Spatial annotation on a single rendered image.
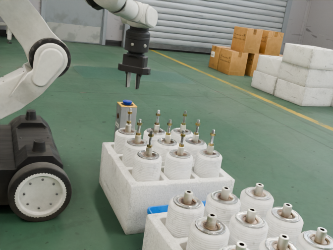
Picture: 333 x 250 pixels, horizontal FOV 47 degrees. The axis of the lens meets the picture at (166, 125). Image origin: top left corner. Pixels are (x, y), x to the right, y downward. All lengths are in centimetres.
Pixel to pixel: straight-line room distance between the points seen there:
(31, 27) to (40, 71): 15
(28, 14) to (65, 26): 491
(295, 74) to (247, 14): 362
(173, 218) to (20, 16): 83
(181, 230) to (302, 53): 307
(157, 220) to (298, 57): 307
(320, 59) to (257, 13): 380
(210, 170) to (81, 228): 48
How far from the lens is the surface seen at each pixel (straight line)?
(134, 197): 127
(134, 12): 130
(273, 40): 536
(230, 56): 504
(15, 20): 141
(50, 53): 139
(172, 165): 132
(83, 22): 636
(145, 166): 127
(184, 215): 101
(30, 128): 166
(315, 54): 385
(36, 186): 133
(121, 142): 148
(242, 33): 515
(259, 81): 437
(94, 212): 145
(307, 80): 387
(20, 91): 143
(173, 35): 678
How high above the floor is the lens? 74
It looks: 17 degrees down
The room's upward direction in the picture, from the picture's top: 8 degrees clockwise
